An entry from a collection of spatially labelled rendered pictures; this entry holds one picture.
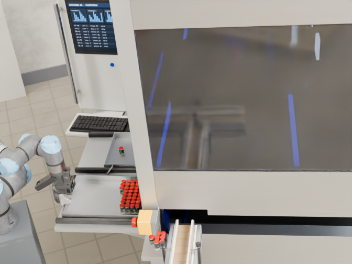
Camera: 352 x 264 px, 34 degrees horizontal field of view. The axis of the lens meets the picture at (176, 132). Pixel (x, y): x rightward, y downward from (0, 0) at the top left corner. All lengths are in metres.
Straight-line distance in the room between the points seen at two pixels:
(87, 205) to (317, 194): 1.01
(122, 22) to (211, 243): 1.03
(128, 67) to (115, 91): 1.29
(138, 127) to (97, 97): 1.24
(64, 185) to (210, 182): 0.64
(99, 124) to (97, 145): 0.27
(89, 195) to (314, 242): 1.00
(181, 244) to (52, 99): 3.05
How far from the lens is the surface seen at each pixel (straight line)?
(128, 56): 1.95
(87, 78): 3.28
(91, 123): 3.23
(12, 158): 2.39
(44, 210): 4.02
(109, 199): 2.63
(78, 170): 2.81
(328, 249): 2.48
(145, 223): 2.28
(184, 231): 2.37
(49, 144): 2.37
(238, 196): 2.27
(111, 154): 2.88
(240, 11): 1.85
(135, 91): 2.02
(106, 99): 3.31
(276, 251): 2.48
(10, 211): 2.74
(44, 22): 5.24
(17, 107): 5.17
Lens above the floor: 2.61
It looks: 36 degrees down
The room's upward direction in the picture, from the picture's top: 6 degrees counter-clockwise
